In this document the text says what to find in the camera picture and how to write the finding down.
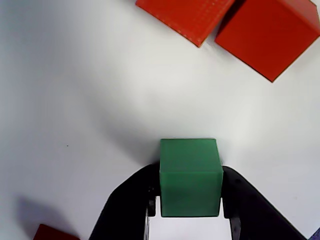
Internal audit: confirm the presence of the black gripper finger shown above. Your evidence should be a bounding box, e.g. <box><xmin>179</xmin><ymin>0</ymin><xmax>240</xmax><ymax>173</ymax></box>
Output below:
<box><xmin>219</xmin><ymin>165</ymin><xmax>307</xmax><ymax>240</ymax></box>
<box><xmin>88</xmin><ymin>163</ymin><xmax>162</xmax><ymax>240</ymax></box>

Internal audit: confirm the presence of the green cube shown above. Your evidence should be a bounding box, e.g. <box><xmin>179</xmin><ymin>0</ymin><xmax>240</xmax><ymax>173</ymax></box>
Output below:
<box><xmin>159</xmin><ymin>138</ymin><xmax>224</xmax><ymax>218</ymax></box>

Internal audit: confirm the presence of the red cube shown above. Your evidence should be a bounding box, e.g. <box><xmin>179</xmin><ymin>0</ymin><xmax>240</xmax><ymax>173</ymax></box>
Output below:
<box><xmin>214</xmin><ymin>0</ymin><xmax>320</xmax><ymax>83</ymax></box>
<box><xmin>32</xmin><ymin>223</ymin><xmax>81</xmax><ymax>240</ymax></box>
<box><xmin>135</xmin><ymin>0</ymin><xmax>237</xmax><ymax>49</ymax></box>

